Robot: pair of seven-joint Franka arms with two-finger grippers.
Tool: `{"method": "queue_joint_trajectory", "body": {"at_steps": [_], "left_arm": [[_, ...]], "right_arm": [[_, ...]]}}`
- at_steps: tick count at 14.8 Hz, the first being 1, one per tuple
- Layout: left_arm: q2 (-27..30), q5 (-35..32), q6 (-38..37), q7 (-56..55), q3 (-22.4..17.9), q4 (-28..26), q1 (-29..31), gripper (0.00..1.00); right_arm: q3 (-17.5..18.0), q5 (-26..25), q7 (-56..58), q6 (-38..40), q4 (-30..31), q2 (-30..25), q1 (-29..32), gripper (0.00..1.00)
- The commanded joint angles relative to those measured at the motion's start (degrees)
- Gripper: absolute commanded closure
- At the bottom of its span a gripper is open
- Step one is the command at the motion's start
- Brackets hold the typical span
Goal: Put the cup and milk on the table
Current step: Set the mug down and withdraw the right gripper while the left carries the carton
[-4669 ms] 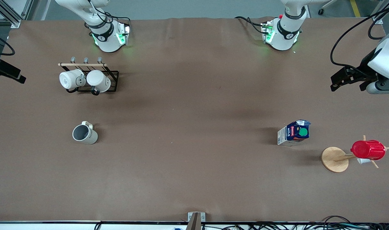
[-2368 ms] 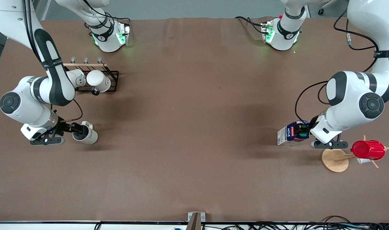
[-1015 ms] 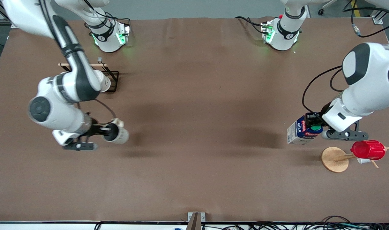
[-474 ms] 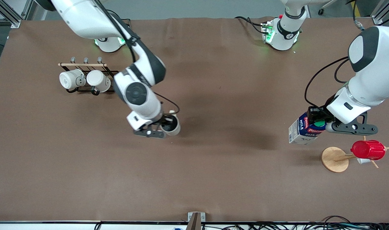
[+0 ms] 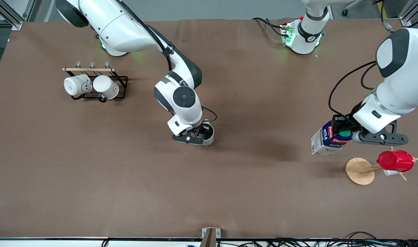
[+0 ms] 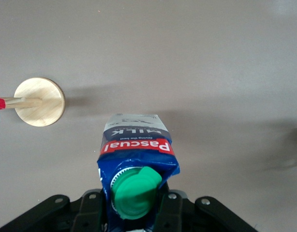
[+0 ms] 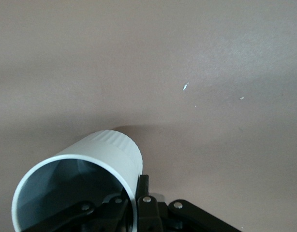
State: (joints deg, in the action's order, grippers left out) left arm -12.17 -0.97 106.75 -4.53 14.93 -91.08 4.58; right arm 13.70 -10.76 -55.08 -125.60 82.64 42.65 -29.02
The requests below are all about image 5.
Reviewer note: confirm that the white mug grey inside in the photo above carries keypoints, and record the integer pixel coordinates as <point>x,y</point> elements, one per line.
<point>208,142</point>

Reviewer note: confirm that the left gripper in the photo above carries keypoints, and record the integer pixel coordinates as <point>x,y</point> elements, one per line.
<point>346,124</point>

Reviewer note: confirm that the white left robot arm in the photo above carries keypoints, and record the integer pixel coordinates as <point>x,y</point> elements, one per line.
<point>404,85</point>

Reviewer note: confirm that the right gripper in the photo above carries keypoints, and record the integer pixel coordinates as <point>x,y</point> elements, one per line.
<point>204,130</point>

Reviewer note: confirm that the aluminium frame profile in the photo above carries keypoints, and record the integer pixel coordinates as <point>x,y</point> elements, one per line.
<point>406,21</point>
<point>15,24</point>

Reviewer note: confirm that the white mug face print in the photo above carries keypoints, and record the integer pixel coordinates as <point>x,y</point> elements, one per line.
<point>75,85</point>

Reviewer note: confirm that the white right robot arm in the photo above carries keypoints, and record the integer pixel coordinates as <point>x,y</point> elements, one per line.
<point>119,24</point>

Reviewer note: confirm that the small white cup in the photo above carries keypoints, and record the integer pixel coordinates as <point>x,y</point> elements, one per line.
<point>390,173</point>

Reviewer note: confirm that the metal table edge bracket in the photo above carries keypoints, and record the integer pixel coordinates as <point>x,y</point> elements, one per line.
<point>210,236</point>

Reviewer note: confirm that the red ribbed plastic cup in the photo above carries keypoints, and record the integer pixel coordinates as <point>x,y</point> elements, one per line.
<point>395,161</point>

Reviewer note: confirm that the blue white milk carton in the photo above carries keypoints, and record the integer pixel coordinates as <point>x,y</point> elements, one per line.
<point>323,142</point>

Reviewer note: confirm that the wooden cup tree stand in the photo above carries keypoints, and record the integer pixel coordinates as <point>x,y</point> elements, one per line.
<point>359,171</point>

